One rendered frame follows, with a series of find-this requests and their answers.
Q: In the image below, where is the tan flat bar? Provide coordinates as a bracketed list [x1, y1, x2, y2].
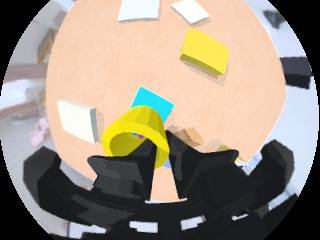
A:
[172, 127, 203, 147]

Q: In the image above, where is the yellow cup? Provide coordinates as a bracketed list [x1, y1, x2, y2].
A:
[101, 105, 169, 169]

